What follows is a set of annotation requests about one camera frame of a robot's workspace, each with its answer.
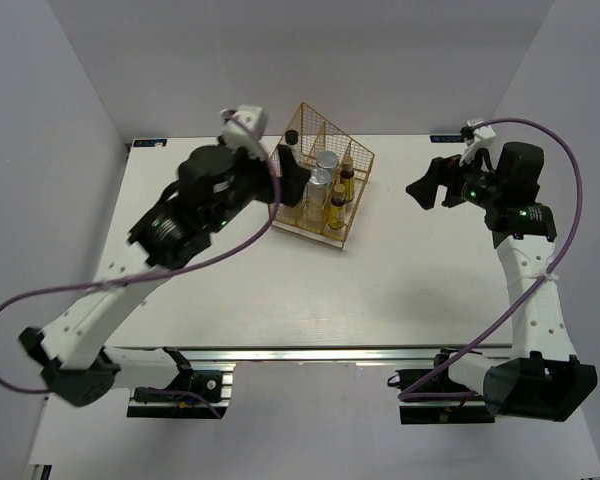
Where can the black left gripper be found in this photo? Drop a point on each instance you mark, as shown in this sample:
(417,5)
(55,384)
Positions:
(294,176)

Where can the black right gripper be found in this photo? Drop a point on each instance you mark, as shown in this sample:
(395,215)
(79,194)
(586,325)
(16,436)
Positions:
(425,188)

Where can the white granule jar blue label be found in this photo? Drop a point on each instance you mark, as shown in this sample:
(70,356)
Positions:
(317,190)

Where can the small yellow label bottle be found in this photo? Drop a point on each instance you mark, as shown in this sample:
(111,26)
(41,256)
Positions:
(347,178)

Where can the dark sauce bottle red label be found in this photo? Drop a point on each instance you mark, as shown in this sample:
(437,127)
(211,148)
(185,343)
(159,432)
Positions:
(292,138)

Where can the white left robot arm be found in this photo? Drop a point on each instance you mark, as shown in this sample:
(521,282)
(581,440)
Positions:
(212,186)

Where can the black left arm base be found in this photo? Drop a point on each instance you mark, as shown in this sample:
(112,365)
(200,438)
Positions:
(192,395)

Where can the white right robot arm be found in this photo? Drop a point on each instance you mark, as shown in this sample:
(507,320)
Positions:
(543,377)

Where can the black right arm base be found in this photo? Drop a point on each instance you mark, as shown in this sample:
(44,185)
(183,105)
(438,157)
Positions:
(440,401)

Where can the blue corner label right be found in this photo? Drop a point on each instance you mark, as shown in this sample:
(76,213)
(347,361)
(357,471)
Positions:
(446,138)

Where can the blue corner label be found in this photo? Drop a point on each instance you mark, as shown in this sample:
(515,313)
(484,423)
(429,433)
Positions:
(446,138)
(149,143)

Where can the blue corner label left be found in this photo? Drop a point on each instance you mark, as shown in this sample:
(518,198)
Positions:
(149,143)

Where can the gold wire mesh rack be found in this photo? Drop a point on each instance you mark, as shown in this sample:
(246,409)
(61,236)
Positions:
(317,134)

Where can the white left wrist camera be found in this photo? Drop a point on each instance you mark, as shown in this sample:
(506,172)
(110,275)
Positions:
(243,128)

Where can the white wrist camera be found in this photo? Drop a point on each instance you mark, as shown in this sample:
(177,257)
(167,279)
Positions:
(243,128)
(476,134)

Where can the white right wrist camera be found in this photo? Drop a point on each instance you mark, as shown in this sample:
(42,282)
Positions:
(476,134)

